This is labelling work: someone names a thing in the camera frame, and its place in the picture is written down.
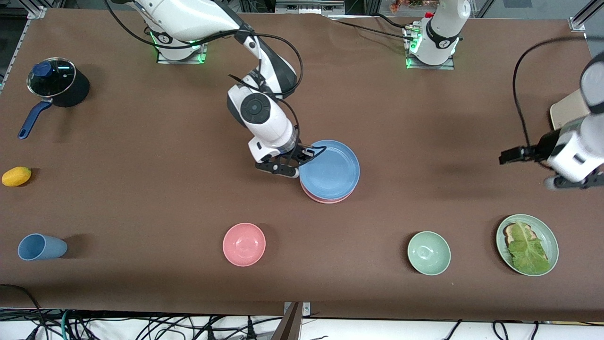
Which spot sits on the beige cutting board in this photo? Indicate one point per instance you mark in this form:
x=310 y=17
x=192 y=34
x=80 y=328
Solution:
x=568 y=111

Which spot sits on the pink plate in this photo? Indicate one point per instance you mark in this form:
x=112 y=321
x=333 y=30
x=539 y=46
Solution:
x=330 y=201

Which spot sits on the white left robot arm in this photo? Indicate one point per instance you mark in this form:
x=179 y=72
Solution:
x=575 y=151

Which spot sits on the small green bowl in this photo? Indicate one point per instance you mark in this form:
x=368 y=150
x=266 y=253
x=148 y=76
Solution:
x=429 y=252

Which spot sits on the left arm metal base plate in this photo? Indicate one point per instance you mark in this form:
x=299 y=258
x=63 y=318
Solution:
x=448 y=63

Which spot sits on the small pink bowl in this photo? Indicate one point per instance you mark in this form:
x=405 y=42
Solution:
x=244 y=244

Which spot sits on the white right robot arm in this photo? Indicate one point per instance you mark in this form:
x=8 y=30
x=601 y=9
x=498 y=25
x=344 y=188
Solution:
x=264 y=118

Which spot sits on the toasted bread slice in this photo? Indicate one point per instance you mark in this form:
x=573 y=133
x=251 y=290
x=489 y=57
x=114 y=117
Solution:
x=508 y=232

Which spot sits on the green plate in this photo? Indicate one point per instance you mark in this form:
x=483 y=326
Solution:
x=547 y=236

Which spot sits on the green lettuce leaf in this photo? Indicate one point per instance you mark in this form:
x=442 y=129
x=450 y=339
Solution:
x=528 y=250

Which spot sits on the blue plate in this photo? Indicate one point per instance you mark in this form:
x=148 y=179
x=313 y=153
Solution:
x=330 y=170

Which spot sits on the glass lid blue knob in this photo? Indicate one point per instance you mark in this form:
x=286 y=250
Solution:
x=52 y=78

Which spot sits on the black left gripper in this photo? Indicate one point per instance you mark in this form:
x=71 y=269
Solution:
x=542 y=147

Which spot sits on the aluminium frame corner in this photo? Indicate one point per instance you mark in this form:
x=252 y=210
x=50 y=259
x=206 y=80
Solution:
x=583 y=16

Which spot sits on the aluminium profile bracket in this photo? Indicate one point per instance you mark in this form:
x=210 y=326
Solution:
x=295 y=321

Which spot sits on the yellow lemon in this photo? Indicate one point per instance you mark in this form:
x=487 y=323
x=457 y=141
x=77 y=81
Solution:
x=16 y=176

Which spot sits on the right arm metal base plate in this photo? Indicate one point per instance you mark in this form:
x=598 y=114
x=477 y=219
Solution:
x=200 y=54

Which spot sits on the blue cup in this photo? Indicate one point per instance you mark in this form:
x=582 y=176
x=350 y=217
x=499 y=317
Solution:
x=40 y=246

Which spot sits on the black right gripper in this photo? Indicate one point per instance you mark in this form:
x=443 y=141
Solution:
x=300 y=152

